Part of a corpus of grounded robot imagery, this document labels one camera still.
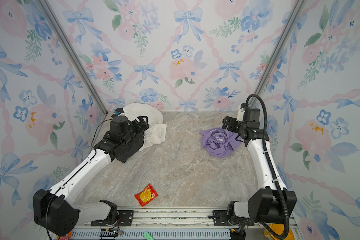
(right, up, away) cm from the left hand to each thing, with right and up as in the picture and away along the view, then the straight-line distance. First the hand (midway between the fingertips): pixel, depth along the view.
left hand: (142, 118), depth 77 cm
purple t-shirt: (+45, -14, +18) cm, 50 cm away
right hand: (+47, -1, +3) cm, 47 cm away
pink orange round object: (-31, -54, -11) cm, 63 cm away
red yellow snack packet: (+2, -41, +2) cm, 41 cm away
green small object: (+5, -54, -9) cm, 55 cm away
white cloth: (+3, -9, +25) cm, 26 cm away
